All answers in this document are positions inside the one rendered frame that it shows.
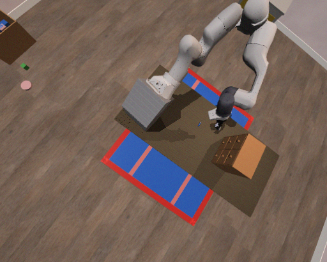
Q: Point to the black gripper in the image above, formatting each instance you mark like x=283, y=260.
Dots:
x=219, y=124

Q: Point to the brown wooden chest of drawers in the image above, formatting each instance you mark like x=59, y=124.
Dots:
x=247, y=159

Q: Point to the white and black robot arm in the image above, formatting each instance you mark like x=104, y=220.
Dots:
x=252, y=20

